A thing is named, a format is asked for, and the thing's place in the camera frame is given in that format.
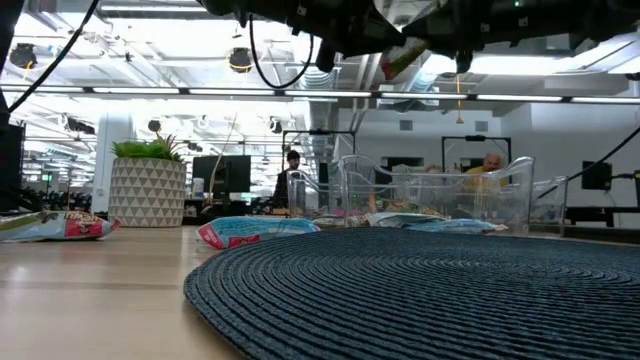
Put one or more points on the person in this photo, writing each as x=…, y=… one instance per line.
x=289, y=180
x=487, y=170

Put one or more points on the white blue granola bar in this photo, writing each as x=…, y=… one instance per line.
x=400, y=218

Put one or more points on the black column box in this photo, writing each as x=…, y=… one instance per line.
x=10, y=165

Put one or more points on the triangle patterned planter pot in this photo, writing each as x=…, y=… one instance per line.
x=147, y=192

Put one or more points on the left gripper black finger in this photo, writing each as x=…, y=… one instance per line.
x=375, y=40

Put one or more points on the long ceiling light strip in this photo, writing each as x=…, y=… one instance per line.
x=325, y=93

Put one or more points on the blue granola bar red end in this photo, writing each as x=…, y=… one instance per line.
x=250, y=230

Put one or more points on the large clear plastic bin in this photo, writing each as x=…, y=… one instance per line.
x=515, y=200

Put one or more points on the black computer monitor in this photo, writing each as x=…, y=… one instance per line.
x=220, y=173

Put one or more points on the green artificial plant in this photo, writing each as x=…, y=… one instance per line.
x=145, y=149

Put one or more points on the black metal frame stand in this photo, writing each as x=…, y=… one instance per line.
x=475, y=138
x=320, y=133

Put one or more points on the pale blue granola bar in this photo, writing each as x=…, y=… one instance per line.
x=327, y=221

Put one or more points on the small black wall monitor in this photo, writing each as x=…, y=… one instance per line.
x=596, y=175

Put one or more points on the black desk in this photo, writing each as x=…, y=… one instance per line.
x=600, y=215

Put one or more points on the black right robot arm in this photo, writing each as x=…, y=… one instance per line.
x=605, y=17

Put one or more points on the black round ceiling fixture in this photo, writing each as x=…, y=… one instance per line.
x=23, y=56
x=240, y=60

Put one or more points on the small clear plastic bin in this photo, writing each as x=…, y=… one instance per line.
x=549, y=205
x=305, y=200

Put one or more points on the yellow granola bar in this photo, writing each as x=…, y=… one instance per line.
x=405, y=206

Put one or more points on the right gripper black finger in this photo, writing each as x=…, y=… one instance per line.
x=445, y=35

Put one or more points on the round blue woven placemat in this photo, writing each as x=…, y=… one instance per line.
x=425, y=295

